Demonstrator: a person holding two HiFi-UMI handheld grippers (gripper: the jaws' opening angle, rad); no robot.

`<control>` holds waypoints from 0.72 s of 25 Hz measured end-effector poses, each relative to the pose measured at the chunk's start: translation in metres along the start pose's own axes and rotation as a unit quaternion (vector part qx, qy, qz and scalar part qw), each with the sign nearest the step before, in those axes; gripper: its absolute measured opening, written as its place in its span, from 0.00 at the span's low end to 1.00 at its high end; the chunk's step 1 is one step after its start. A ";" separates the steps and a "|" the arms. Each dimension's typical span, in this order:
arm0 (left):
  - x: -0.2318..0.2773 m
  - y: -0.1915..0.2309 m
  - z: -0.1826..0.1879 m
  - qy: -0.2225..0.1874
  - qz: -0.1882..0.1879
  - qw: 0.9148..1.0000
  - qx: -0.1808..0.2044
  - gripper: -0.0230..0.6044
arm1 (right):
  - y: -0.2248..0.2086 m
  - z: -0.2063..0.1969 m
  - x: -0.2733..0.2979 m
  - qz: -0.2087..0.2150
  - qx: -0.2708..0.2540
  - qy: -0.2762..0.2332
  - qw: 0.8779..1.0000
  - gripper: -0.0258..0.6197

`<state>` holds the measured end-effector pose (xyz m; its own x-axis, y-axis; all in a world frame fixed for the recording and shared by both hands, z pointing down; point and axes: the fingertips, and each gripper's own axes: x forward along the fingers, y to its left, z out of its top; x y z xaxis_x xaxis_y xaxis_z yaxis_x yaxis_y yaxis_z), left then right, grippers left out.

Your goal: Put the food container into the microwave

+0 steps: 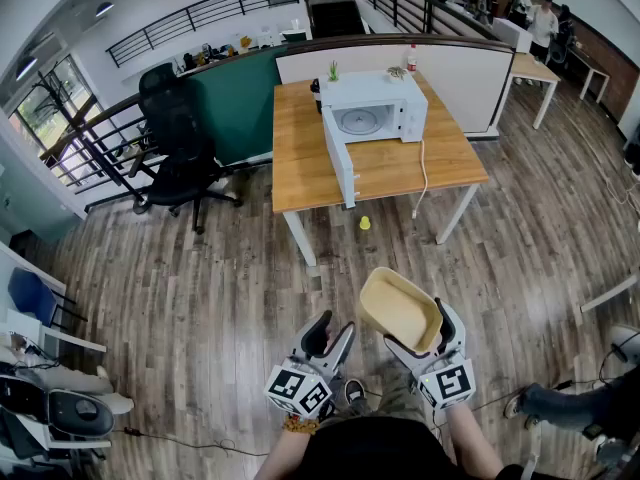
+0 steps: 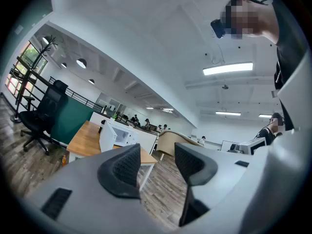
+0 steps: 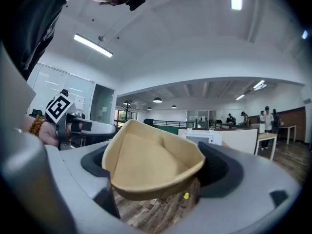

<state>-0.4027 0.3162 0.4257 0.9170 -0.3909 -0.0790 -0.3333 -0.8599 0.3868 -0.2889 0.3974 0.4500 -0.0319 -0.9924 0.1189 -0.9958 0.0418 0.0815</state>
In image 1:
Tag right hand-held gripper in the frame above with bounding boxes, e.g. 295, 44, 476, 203
382, 296, 477, 413

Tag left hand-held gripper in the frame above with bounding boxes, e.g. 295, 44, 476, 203
263, 310, 357, 419

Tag beige plastic bowl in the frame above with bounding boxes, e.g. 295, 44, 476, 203
358, 266, 445, 354

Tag white microwave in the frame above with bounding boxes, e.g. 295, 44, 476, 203
318, 70, 430, 210

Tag person's right forearm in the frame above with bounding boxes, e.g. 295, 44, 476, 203
442, 401, 506, 480

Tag person's left forearm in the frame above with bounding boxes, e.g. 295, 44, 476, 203
253, 425, 314, 480

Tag person's olive trousers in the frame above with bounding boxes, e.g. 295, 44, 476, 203
367, 362, 429, 422

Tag person's black shirt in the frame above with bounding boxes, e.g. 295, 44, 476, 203
287, 414, 524, 480

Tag wooden table with white legs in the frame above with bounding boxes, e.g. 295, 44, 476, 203
271, 70, 490, 268

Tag black and white round device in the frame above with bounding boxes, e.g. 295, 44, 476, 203
47, 387, 116, 440

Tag green partition panel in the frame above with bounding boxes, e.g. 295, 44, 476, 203
184, 45, 289, 167

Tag black mesh office chair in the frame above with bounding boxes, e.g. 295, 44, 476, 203
127, 61, 245, 235

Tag wooden desk with white legs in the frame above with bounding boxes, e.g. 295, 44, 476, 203
509, 51, 561, 130

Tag blue chair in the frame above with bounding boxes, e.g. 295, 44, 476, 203
7, 266, 89, 329

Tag black railing with wooden handrail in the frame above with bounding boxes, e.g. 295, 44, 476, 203
37, 92, 166, 214

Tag small white-legged desk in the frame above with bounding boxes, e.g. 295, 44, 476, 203
569, 47, 611, 104

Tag white boxy appliance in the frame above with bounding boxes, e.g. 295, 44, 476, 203
492, 16, 534, 54

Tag black stair railing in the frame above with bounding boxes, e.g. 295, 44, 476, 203
357, 0, 501, 39

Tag long black metal railing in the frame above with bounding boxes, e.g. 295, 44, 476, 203
105, 0, 301, 68

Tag amber beaded bracelet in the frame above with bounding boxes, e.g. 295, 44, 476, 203
281, 414, 321, 437

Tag white table frame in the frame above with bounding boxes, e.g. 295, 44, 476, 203
579, 272, 640, 314

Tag black floor cable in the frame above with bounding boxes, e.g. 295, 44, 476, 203
112, 426, 271, 458

